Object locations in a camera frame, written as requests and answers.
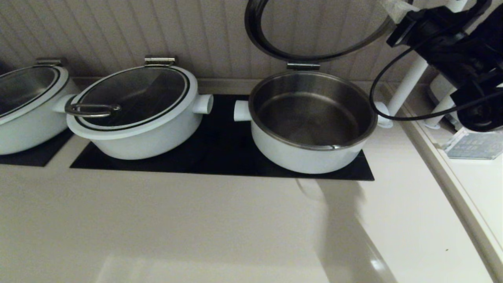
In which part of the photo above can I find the glass lid with bent handle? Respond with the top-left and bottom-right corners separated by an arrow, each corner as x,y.
244,0 -> 398,64

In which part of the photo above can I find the white pot with steel interior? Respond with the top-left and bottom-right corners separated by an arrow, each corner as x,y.
233,70 -> 394,175

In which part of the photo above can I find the white round cooking pot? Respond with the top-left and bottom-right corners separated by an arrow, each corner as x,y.
53,94 -> 215,161
0,69 -> 80,156

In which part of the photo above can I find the white-rimmed glass lid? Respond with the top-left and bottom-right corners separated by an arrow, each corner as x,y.
0,65 -> 70,127

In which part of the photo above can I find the white toaster appliance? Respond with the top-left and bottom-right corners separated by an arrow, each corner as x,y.
428,72 -> 461,131

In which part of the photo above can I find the white slanted pole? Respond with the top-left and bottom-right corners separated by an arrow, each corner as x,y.
424,91 -> 457,130
387,0 -> 469,119

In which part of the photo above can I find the clear acrylic sign holder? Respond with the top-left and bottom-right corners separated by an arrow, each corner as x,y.
441,127 -> 503,160

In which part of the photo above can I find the long black induction cooktop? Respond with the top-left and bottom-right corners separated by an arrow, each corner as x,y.
70,94 -> 375,182

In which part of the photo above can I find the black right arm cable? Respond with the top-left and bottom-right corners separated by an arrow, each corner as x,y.
369,0 -> 503,121

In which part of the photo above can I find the glass lid with loop handle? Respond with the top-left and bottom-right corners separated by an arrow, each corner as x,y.
65,65 -> 197,141

